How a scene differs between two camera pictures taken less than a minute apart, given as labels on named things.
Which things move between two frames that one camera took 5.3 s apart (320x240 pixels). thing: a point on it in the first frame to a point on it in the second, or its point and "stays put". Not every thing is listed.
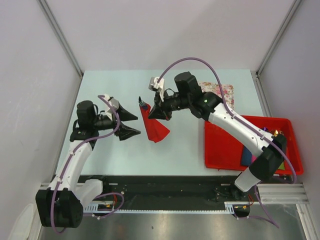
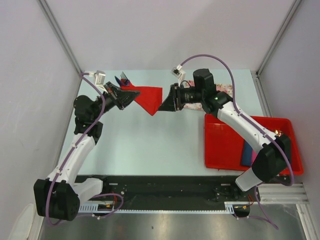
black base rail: (160, 193) stays put
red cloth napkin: (156, 130) to (150, 98)
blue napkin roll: (246, 156) stays put
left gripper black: (124, 132) to (126, 97)
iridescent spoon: (277, 132) stays put
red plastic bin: (223, 150) stays put
